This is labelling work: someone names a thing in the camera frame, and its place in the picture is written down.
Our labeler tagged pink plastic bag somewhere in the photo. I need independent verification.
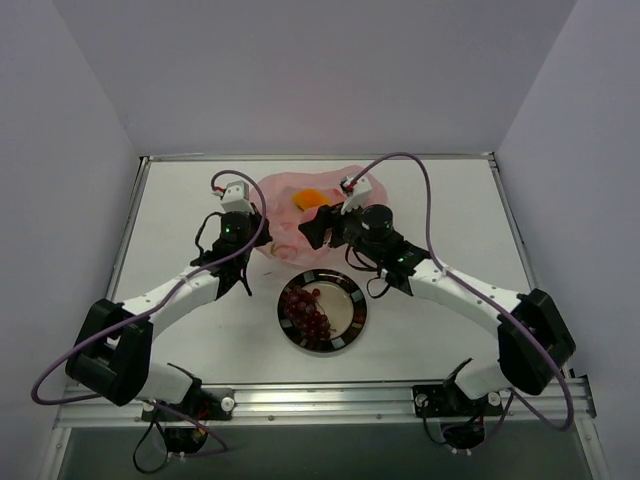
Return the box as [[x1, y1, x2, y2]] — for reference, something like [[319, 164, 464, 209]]
[[258, 165, 362, 269]]

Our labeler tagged orange fake fruit slice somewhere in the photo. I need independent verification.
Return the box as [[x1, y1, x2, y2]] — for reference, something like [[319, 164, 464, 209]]
[[292, 189, 331, 212]]

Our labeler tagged red fake grape bunch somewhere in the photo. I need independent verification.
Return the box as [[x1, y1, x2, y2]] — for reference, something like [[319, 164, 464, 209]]
[[280, 286, 332, 342]]

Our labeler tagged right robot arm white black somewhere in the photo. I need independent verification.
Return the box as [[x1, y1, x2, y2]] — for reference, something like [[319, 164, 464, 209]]
[[298, 204, 576, 413]]

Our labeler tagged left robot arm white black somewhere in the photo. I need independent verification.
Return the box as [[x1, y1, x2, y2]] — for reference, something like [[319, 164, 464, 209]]
[[65, 211, 271, 419]]

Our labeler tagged round plate dark rim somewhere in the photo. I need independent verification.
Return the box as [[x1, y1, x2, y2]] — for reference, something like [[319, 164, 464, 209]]
[[277, 269, 368, 355]]

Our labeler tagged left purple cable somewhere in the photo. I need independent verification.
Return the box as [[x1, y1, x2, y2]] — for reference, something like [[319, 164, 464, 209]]
[[30, 169, 266, 457]]

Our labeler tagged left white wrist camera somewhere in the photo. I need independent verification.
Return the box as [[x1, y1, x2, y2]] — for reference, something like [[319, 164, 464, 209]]
[[213, 180, 254, 214]]

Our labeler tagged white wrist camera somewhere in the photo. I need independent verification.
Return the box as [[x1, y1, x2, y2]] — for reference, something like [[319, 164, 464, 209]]
[[340, 176, 372, 216], [213, 180, 254, 214]]

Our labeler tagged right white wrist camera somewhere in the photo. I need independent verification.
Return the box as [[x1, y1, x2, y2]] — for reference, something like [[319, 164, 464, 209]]
[[340, 176, 372, 216]]

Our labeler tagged aluminium front rail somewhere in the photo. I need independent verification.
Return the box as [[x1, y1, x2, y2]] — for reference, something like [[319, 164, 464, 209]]
[[54, 378, 596, 428]]

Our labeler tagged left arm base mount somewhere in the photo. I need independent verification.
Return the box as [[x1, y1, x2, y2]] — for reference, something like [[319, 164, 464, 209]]
[[136, 363, 236, 422]]

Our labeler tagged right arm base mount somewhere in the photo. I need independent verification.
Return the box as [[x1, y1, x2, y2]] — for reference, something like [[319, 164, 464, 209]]
[[412, 358, 504, 419]]

